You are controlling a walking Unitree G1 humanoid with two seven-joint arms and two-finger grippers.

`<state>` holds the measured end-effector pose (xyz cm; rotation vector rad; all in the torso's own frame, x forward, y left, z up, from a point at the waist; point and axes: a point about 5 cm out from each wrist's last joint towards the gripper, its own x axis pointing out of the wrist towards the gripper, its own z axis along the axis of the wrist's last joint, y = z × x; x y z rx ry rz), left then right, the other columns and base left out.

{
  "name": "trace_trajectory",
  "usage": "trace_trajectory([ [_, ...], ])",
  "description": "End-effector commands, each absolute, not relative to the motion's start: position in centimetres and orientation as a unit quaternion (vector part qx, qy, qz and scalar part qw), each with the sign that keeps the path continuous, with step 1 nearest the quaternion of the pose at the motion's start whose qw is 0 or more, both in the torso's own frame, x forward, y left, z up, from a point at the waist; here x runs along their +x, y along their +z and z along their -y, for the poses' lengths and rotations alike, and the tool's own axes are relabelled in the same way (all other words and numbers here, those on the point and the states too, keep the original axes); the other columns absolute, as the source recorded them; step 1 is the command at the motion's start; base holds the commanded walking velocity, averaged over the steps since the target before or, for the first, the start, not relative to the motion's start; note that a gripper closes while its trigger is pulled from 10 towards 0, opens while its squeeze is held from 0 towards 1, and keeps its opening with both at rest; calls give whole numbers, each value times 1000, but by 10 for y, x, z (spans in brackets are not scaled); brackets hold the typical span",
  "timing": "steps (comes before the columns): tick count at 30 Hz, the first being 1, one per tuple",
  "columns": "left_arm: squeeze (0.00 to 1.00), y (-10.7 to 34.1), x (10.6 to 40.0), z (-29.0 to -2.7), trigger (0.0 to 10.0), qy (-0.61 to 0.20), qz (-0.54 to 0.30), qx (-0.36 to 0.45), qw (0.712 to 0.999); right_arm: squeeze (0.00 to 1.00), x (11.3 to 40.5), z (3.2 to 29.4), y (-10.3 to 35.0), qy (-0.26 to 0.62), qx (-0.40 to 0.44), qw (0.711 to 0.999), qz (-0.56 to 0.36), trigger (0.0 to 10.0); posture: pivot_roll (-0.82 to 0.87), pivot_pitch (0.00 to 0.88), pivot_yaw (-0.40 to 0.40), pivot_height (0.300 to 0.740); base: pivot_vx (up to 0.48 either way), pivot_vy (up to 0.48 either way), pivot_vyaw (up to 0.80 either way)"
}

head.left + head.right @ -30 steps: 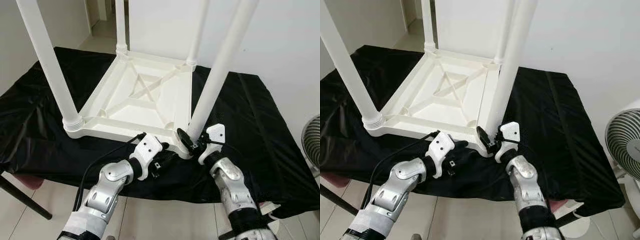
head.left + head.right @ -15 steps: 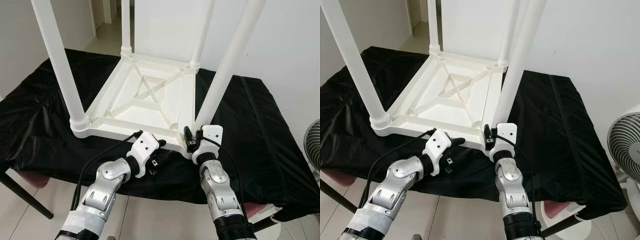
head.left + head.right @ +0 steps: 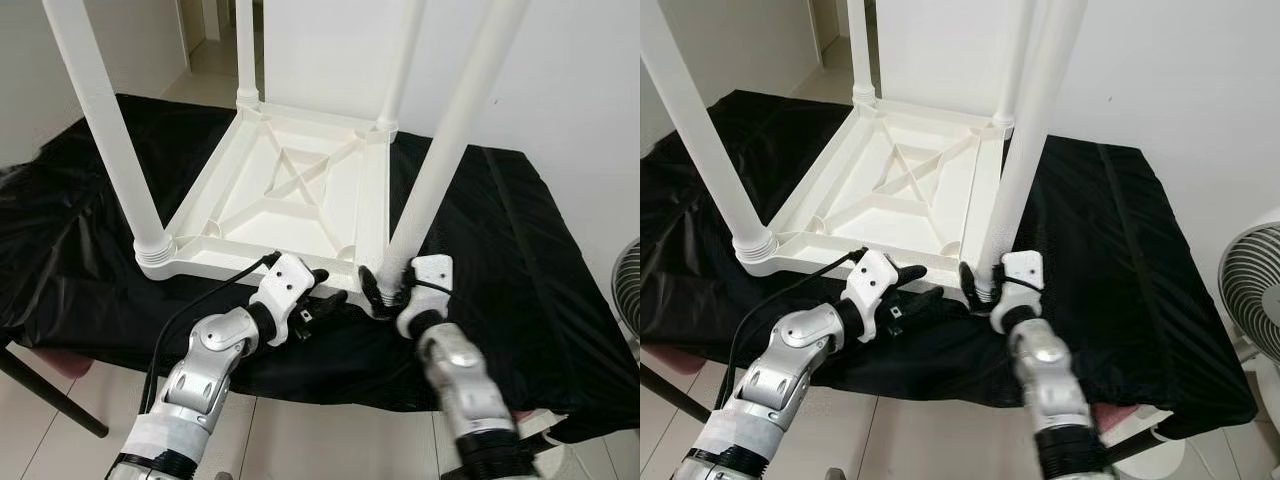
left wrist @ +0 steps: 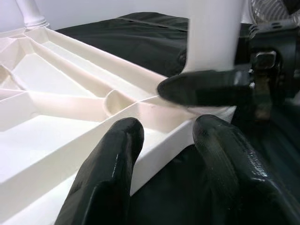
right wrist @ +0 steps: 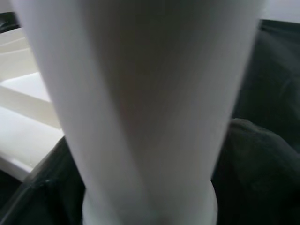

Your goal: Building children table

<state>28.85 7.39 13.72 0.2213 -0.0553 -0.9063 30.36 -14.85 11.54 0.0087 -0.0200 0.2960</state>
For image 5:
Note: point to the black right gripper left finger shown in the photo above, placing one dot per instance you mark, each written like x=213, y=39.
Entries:
x=47, y=199

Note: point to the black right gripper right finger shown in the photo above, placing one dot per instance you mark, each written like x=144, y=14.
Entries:
x=257, y=175

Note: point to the white plastic table top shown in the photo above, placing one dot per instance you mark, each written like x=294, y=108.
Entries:
x=23, y=140

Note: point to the white plastic table leg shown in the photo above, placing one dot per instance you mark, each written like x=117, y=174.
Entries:
x=140, y=93

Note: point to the black table cloth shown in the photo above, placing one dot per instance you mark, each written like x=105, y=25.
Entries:
x=276, y=82

